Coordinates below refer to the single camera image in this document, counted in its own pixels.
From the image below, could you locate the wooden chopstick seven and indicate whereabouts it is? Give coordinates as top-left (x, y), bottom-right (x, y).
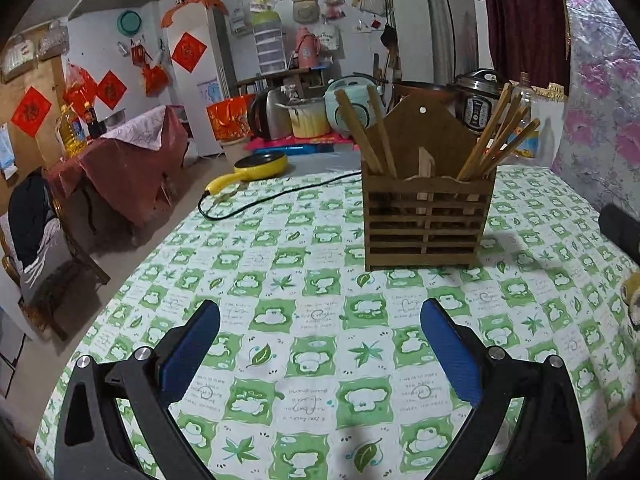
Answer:
top-left (480, 119), bottom-right (540, 178)

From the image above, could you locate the wooden chopstick three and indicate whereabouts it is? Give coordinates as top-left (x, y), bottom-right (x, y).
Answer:
top-left (472, 105), bottom-right (530, 178)

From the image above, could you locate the wooden chopstick two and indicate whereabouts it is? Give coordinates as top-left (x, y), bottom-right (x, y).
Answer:
top-left (457, 82), bottom-right (512, 182)

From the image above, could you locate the brown wooden utensil holder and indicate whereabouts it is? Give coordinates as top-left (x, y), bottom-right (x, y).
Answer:
top-left (361, 96), bottom-right (496, 271)

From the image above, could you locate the person right hand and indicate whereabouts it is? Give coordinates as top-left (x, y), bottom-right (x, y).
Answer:
top-left (613, 401), bottom-right (639, 456)

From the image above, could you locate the clear plastic bottle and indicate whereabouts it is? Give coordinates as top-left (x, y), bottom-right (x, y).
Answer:
top-left (514, 72), bottom-right (539, 159)

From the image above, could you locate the wooden chair with clothes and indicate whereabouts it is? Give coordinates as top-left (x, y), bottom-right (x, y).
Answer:
top-left (1, 168), bottom-right (111, 341)

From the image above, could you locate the green white patterned tablecloth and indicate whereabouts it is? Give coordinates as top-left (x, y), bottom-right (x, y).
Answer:
top-left (35, 166), bottom-right (639, 479)

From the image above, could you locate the black silver pressure cooker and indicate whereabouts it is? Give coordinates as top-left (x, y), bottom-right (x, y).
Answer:
top-left (454, 68), bottom-right (506, 134)

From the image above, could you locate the red cloth covered table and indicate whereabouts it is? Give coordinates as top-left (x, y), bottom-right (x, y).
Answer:
top-left (46, 105), bottom-right (188, 228)

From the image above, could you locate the dark red curtain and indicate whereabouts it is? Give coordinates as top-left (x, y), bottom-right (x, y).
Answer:
top-left (485, 0), bottom-right (570, 89)

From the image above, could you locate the yellow electric frying pan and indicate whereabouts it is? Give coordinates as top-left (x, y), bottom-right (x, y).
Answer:
top-left (204, 152), bottom-right (288, 196)

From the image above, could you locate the cooking oil bottle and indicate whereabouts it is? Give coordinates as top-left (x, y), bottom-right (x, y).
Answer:
top-left (55, 104), bottom-right (88, 159)

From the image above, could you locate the red gift bag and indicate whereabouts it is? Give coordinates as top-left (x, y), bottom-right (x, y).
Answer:
top-left (206, 94), bottom-right (255, 143)

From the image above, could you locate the steel electric kettle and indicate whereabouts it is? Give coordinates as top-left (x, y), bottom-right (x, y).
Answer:
top-left (247, 88), bottom-right (293, 141)

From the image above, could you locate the red diamond paper decoration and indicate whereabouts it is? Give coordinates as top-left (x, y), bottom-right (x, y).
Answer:
top-left (11, 87), bottom-right (52, 138)

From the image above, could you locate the mint green rice cooker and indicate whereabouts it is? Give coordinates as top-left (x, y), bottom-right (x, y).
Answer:
top-left (323, 76), bottom-right (388, 139)

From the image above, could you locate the yellow enamel pot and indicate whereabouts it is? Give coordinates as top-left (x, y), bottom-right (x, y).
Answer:
top-left (280, 98), bottom-right (331, 140)

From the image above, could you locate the white refrigerator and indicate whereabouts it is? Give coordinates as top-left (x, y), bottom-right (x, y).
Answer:
top-left (160, 0), bottom-right (236, 156)

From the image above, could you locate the pink thermos jug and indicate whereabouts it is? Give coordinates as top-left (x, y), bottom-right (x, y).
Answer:
top-left (295, 26), bottom-right (321, 68)

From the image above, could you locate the white plastic drawer unit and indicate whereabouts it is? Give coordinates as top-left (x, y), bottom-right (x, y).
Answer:
top-left (253, 20), bottom-right (288, 75)

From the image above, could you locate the floral pink wall covering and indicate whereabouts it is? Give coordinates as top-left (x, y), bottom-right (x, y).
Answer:
top-left (552, 0), bottom-right (639, 216)

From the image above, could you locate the black power cable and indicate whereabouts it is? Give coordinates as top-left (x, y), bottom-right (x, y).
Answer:
top-left (196, 169), bottom-right (364, 222)

